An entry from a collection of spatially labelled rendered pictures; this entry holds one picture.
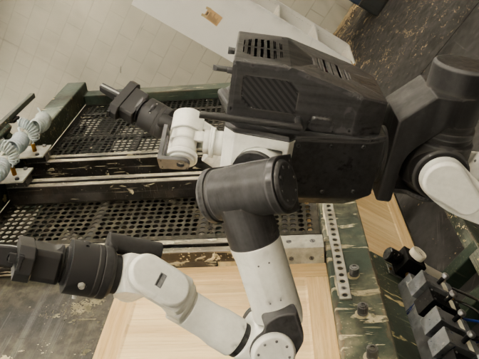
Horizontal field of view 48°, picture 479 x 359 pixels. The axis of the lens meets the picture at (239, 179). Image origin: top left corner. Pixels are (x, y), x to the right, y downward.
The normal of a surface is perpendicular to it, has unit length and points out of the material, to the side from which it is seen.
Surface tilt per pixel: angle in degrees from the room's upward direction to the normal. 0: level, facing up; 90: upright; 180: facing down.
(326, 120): 90
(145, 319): 56
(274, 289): 90
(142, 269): 94
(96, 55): 90
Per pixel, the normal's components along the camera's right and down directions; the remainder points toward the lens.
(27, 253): 0.45, -0.64
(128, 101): 0.20, -0.46
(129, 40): -0.07, 0.52
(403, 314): 0.50, -0.74
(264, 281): 0.13, 0.22
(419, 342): -0.87, -0.45
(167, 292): 0.46, -0.33
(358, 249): -0.07, -0.87
